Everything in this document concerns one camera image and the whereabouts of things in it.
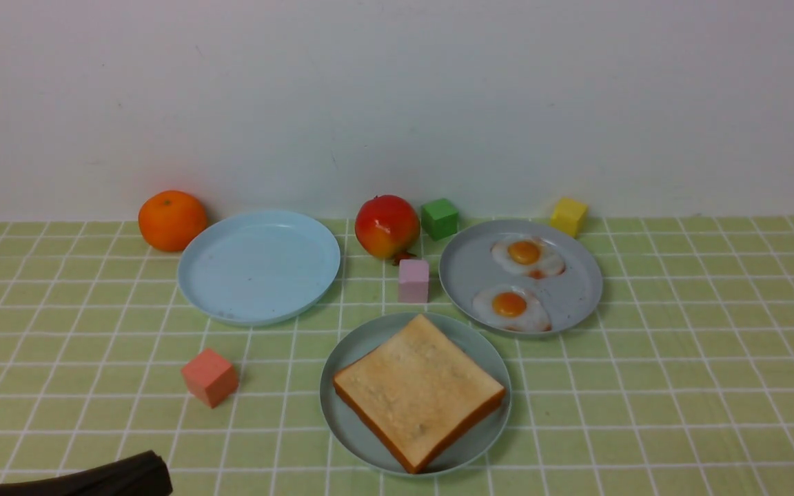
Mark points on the fried egg front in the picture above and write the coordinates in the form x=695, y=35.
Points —
x=511, y=308

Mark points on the red yellow apple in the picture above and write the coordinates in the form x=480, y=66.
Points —
x=387, y=227

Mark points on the fried egg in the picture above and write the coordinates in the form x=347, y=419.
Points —
x=528, y=256
x=511, y=308

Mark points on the grey egg plate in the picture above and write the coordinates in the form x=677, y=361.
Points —
x=466, y=267

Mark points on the toast slice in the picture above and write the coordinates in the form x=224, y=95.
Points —
x=418, y=389

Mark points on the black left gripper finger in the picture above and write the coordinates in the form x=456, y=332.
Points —
x=141, y=474

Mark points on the light pink cube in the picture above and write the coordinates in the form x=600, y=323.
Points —
x=414, y=281

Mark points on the salmon pink cube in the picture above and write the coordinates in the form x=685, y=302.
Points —
x=210, y=377

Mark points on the light blue plate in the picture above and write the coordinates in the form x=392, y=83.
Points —
x=259, y=268

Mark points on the green cube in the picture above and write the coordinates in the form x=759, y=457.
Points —
x=440, y=219

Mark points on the fried egg back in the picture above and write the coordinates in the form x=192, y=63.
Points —
x=528, y=256

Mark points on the orange fruit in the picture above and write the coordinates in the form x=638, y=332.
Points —
x=169, y=221

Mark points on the pale green centre plate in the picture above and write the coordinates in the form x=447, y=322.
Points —
x=349, y=351

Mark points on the yellow cube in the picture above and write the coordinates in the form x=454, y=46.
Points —
x=569, y=216

